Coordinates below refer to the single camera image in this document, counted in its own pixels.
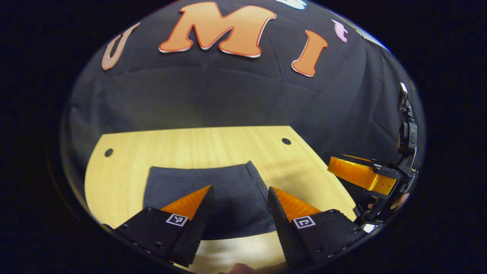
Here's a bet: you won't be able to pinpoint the black backdrop cloth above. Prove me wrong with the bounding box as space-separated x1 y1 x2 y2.
61 0 427 198

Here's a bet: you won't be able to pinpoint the dark grey jeans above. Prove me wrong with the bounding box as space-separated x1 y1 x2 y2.
143 161 276 241

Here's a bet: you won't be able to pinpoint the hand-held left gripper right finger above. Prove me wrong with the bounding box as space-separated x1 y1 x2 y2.
267 186 369 269

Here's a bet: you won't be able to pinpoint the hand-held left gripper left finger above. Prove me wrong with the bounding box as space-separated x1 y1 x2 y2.
103 185 214 268

